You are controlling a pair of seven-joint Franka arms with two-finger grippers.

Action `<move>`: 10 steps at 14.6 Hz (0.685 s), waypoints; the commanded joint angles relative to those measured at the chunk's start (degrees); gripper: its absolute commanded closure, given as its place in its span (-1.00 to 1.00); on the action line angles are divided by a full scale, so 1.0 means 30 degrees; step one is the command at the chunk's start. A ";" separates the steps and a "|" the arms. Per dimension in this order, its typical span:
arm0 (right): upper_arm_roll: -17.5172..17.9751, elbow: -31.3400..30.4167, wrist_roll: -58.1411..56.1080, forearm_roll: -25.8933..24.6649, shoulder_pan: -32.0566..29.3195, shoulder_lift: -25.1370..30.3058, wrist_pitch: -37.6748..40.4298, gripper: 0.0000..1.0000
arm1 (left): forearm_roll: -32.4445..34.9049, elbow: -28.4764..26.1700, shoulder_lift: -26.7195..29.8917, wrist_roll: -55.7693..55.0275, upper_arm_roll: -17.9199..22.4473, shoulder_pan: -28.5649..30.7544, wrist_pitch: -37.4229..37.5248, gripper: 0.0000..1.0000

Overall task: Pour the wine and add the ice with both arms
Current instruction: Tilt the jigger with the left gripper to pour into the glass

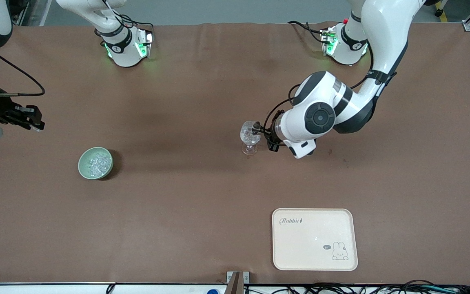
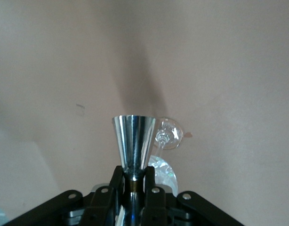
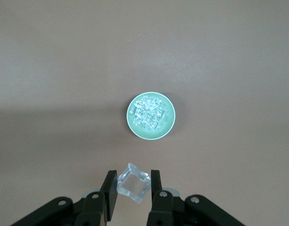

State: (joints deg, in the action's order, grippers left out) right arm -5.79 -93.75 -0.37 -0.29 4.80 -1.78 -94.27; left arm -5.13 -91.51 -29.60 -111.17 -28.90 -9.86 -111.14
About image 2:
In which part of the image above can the steel double cone jigger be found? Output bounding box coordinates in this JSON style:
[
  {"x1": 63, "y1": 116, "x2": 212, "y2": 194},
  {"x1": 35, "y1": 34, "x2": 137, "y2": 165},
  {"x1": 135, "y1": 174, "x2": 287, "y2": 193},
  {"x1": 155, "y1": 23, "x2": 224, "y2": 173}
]
[{"x1": 111, "y1": 114, "x2": 157, "y2": 226}]

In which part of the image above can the clear stemmed wine glass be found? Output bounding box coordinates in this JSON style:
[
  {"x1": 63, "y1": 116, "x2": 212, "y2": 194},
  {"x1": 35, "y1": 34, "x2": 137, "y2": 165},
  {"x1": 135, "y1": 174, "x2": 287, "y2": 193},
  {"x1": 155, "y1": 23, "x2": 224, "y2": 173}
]
[{"x1": 148, "y1": 117, "x2": 184, "y2": 196}]

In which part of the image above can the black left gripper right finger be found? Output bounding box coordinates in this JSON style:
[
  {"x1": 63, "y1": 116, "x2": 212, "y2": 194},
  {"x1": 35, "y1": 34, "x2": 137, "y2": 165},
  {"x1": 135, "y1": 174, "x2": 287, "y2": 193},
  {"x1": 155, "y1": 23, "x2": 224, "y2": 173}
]
[{"x1": 143, "y1": 166, "x2": 244, "y2": 226}]

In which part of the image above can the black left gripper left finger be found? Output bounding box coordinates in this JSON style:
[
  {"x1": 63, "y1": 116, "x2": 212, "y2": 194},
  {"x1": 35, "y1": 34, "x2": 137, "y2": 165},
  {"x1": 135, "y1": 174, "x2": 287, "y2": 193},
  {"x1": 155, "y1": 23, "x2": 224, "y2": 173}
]
[{"x1": 3, "y1": 166, "x2": 125, "y2": 226}]

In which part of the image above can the brown table mat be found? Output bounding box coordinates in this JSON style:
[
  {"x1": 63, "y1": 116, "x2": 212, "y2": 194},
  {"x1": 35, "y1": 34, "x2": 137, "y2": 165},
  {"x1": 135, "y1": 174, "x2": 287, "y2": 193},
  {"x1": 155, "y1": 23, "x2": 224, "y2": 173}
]
[{"x1": 0, "y1": 0, "x2": 289, "y2": 226}]

